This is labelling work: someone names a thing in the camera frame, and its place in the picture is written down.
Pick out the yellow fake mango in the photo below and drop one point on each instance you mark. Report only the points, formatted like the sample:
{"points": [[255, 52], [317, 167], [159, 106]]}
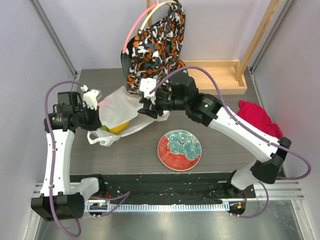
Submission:
{"points": [[119, 128]]}

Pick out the camouflage patterned garment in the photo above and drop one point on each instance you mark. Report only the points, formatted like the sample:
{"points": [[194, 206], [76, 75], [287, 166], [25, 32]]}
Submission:
{"points": [[155, 51]]}

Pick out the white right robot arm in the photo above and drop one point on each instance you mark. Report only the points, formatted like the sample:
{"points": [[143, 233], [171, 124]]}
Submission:
{"points": [[208, 110]]}

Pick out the wooden clothes rack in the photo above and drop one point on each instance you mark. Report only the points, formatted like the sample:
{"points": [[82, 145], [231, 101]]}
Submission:
{"points": [[229, 74]]}

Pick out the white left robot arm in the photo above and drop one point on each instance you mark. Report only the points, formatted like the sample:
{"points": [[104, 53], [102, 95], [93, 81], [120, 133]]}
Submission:
{"points": [[72, 111]]}

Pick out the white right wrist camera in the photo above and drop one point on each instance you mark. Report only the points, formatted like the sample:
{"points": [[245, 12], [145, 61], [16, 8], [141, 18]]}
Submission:
{"points": [[146, 85]]}

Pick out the white slotted cable duct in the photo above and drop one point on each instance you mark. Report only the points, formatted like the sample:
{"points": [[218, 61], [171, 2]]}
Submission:
{"points": [[95, 207]]}

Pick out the red cloth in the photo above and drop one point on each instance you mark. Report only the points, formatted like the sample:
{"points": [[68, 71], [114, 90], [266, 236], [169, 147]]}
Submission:
{"points": [[258, 117]]}

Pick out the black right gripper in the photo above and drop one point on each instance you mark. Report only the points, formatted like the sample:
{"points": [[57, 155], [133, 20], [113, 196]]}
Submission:
{"points": [[149, 108]]}

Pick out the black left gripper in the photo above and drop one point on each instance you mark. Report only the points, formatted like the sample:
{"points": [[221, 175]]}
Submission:
{"points": [[96, 122]]}

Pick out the translucent white plastic bag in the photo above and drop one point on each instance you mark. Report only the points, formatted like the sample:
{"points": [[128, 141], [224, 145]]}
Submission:
{"points": [[117, 108]]}

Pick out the red and teal plate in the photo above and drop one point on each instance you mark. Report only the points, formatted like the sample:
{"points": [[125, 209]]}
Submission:
{"points": [[179, 150]]}

